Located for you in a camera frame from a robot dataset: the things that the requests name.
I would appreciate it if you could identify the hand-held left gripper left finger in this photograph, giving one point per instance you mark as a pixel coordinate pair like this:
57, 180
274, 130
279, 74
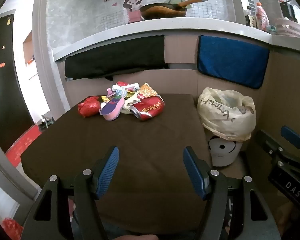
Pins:
110, 170

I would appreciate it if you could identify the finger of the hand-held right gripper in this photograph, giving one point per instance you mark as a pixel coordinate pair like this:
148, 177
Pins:
292, 136
265, 140

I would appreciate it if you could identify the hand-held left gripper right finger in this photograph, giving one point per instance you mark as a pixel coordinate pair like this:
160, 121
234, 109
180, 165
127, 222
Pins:
193, 172

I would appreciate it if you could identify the pink spoon blister pack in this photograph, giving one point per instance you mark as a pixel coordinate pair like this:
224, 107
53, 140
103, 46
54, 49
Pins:
112, 108

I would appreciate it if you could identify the yellow red snack packet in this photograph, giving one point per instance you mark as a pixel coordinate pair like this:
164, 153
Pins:
132, 101

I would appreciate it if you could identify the red drink can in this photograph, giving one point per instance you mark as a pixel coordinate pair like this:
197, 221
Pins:
150, 107

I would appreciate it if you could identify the pink cartoon tissue pack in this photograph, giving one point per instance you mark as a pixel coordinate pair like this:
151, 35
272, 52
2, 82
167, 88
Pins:
116, 92

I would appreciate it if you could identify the small red packet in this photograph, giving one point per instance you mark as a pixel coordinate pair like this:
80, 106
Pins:
121, 83

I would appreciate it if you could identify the yellow pink snack packet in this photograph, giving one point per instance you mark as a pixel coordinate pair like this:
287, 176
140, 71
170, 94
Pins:
146, 90

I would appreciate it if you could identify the cardboard panel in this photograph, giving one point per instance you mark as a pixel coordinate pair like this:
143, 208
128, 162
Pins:
285, 92

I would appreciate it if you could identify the grey metal rack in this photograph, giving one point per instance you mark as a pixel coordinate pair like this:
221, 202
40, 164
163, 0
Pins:
47, 122

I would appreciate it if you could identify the blue cloth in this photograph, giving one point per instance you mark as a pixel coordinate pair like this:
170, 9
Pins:
232, 60

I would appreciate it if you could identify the red floor mat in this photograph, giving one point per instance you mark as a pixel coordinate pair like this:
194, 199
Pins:
22, 145

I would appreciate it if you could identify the pink plastic basket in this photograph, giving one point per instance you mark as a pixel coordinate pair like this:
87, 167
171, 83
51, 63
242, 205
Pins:
290, 28

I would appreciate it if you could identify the black cloth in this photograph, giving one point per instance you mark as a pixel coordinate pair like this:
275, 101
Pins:
115, 57

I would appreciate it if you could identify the white counter ledge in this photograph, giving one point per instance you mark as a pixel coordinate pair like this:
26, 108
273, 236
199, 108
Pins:
215, 27

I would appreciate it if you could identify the dark sauce bottle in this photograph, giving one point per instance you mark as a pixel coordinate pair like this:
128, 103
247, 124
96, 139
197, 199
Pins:
251, 17

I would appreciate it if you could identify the black bag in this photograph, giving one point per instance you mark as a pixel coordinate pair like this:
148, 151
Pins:
288, 8

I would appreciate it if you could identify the cartoon wall sticker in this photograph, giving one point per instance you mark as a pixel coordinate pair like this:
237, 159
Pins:
90, 10

